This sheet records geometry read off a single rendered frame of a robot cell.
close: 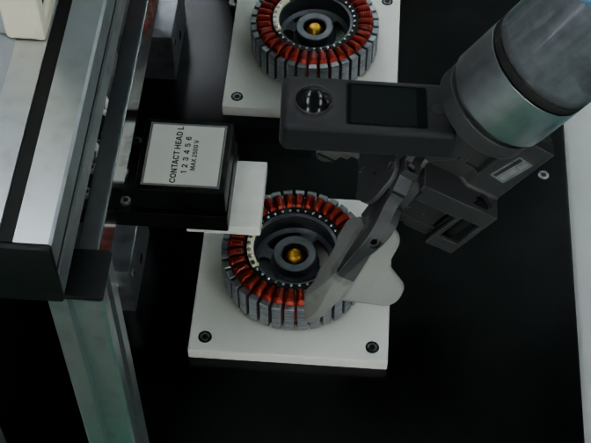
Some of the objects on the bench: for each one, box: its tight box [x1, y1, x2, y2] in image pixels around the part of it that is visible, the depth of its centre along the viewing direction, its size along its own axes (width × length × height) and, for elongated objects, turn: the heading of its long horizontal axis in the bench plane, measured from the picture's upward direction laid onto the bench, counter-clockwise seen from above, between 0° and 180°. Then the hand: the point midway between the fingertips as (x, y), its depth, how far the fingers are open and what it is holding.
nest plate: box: [187, 195, 391, 369], centre depth 100 cm, size 15×15×1 cm
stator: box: [221, 190, 356, 330], centre depth 98 cm, size 11×11×4 cm
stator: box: [251, 0, 379, 84], centre depth 113 cm, size 11×11×4 cm
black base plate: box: [0, 0, 585, 443], centre depth 109 cm, size 47×64×2 cm
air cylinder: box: [74, 222, 150, 311], centre depth 99 cm, size 5×8×6 cm
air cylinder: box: [116, 0, 186, 80], centre depth 113 cm, size 5×8×6 cm
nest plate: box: [222, 0, 400, 118], centre depth 115 cm, size 15×15×1 cm
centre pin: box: [282, 248, 307, 265], centre depth 99 cm, size 2×2×3 cm
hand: (303, 233), depth 96 cm, fingers open, 14 cm apart
